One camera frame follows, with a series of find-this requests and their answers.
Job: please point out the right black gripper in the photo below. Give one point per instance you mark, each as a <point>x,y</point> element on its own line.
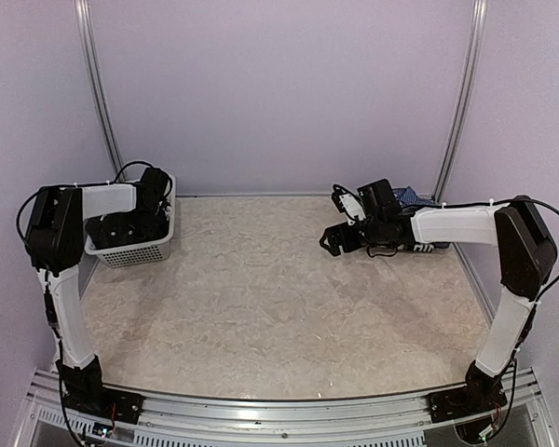
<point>332,233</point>

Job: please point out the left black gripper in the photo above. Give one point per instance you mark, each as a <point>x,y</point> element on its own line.
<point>153,229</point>

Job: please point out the black pinstripe long sleeve shirt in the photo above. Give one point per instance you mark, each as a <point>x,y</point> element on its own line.
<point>122,229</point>

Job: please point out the white plastic laundry basket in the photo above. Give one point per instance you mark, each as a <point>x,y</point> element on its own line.
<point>153,251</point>

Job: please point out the black white printed shirt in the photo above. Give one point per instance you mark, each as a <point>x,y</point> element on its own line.
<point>417,247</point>

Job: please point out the blue checked shirt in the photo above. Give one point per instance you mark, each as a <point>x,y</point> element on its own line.
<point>408,197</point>

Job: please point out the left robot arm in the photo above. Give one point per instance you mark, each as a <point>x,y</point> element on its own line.
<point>54,238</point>

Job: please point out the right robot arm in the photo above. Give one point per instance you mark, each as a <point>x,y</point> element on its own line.
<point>527,254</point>

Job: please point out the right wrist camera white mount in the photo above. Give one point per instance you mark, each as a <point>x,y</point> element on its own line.
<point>348,203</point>

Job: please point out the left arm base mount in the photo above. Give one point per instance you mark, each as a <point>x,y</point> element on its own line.
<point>104,402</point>

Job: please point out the front aluminium rail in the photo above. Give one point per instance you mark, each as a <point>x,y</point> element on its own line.
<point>169,419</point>

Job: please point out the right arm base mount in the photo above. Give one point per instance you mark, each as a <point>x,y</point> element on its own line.
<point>466,400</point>

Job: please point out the left aluminium frame post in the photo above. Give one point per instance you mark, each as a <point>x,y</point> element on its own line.
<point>90,54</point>

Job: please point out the aluminium frame post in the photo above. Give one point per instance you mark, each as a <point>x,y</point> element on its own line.
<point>470,65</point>
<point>90,54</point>

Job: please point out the right aluminium frame post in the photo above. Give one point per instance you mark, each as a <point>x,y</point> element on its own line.
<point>470,65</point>

